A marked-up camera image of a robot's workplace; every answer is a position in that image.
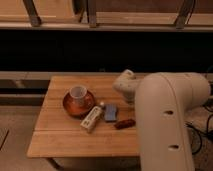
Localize orange round saucer plate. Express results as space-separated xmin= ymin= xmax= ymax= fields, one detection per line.
xmin=63 ymin=91 xmax=96 ymax=118

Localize black floor cables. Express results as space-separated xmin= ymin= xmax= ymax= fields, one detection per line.
xmin=186 ymin=66 xmax=213 ymax=158

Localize white ceramic cup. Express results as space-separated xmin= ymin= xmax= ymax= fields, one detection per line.
xmin=69 ymin=85 xmax=87 ymax=106

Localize blue rectangular eraser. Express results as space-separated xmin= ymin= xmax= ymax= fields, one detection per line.
xmin=104 ymin=104 xmax=117 ymax=122

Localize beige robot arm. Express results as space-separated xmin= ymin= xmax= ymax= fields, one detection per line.
xmin=113 ymin=70 xmax=211 ymax=171

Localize dark red oblong object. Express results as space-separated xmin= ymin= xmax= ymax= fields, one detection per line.
xmin=114 ymin=119 xmax=135 ymax=129

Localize wooden shelf frame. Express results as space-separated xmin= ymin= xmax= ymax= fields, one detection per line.
xmin=0 ymin=0 xmax=213 ymax=32

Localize white small bottle box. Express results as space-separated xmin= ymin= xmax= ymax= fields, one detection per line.
xmin=80 ymin=102 xmax=105 ymax=133

